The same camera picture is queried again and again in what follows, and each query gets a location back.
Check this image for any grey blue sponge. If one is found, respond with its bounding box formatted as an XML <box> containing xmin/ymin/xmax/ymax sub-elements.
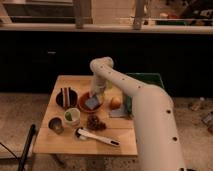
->
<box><xmin>85</xmin><ymin>96</ymin><xmax>100</xmax><ymax>110</ymax></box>

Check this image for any red bowl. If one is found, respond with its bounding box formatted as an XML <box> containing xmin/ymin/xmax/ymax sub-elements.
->
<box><xmin>78</xmin><ymin>92</ymin><xmax>105</xmax><ymax>113</ymax></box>

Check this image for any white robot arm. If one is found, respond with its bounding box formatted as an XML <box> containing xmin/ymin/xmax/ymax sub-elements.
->
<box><xmin>90</xmin><ymin>57</ymin><xmax>187</xmax><ymax>171</ymax></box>

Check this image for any black bowl with striped item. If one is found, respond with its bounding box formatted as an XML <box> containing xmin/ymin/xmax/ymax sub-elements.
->
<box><xmin>56</xmin><ymin>87</ymin><xmax>78</xmax><ymax>109</ymax></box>

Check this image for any yellow item behind gripper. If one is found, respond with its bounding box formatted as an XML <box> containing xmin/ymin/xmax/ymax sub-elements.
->
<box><xmin>104</xmin><ymin>81</ymin><xmax>122</xmax><ymax>100</ymax></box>

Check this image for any orange fruit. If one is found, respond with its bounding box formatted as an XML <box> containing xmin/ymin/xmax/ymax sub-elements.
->
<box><xmin>110</xmin><ymin>97</ymin><xmax>122</xmax><ymax>110</ymax></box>

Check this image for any grey cloth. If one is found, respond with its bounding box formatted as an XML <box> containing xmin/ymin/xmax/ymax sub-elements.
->
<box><xmin>109</xmin><ymin>108</ymin><xmax>128</xmax><ymax>118</ymax></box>

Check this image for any bunch of dark grapes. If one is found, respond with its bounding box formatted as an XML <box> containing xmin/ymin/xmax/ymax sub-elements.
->
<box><xmin>87</xmin><ymin>115</ymin><xmax>106</xmax><ymax>131</ymax></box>

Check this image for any white cup with lime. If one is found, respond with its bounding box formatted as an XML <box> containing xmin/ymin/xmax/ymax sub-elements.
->
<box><xmin>64</xmin><ymin>108</ymin><xmax>80</xmax><ymax>126</ymax></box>

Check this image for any wooden table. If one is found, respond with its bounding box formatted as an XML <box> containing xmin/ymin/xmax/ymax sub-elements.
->
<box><xmin>33</xmin><ymin>75</ymin><xmax>137</xmax><ymax>156</ymax></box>

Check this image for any green bin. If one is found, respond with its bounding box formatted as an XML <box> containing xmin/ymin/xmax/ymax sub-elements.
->
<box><xmin>123</xmin><ymin>73</ymin><xmax>164</xmax><ymax>115</ymax></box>

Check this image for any small dark metal cup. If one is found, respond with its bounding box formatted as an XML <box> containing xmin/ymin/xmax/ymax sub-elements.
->
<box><xmin>48</xmin><ymin>117</ymin><xmax>64</xmax><ymax>134</ymax></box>

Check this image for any black pole stand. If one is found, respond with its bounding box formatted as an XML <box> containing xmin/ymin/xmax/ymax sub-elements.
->
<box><xmin>17</xmin><ymin>124</ymin><xmax>36</xmax><ymax>171</ymax></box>

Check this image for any white black handled brush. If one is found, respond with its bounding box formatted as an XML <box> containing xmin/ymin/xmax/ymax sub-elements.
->
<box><xmin>75</xmin><ymin>127</ymin><xmax>120</xmax><ymax>147</ymax></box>

